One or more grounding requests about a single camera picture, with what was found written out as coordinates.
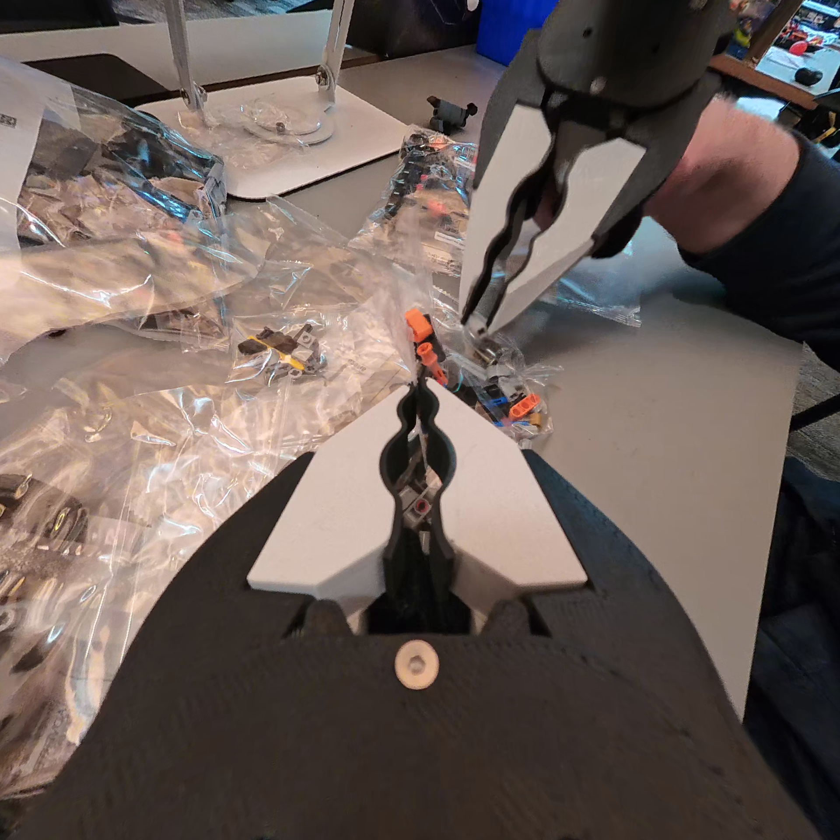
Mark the white book stand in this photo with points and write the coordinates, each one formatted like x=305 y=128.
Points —
x=367 y=131

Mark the person's legs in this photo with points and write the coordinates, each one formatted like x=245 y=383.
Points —
x=800 y=623

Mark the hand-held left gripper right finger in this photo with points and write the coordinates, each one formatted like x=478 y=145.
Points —
x=512 y=525

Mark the blue storage bin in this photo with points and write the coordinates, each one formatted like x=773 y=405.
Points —
x=505 y=29

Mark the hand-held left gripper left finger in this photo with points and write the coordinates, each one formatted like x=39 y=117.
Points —
x=321 y=525

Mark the small black lego assembly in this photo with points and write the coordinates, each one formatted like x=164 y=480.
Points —
x=449 y=113

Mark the orange lego pin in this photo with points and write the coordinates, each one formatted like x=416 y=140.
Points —
x=433 y=364

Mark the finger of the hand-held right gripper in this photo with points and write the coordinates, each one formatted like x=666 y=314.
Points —
x=505 y=184
x=577 y=210

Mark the clear bag of black red parts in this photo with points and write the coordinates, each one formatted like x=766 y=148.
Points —
x=426 y=177

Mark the white-labelled bag of dark parts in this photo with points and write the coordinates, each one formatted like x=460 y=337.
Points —
x=131 y=164

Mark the wooden table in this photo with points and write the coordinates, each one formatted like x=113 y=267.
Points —
x=741 y=65

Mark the clear bag of black tyres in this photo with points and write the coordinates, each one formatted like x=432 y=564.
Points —
x=59 y=518

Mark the clear bag of mixed parts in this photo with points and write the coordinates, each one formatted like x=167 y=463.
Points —
x=505 y=394

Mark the orange lego piece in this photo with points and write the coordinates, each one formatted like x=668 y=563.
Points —
x=417 y=325

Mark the grey black lego assembly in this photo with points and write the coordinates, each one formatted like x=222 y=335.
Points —
x=289 y=358

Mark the person's right forearm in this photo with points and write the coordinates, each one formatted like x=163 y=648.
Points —
x=722 y=184

